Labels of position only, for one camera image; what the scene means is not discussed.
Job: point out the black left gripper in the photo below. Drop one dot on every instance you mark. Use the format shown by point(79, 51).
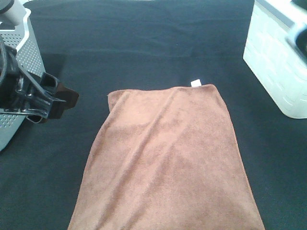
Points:
point(20, 89)

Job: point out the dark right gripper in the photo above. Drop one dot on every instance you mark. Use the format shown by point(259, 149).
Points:
point(297, 35)

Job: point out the brown microfibre towel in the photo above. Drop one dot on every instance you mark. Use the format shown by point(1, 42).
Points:
point(166, 160)

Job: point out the white plastic storage bin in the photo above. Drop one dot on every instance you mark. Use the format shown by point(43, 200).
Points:
point(275, 64)

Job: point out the grey perforated laundry basket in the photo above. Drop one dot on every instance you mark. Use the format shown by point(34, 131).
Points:
point(22, 38)

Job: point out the black fabric table cover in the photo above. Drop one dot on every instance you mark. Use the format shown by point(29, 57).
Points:
point(99, 46)

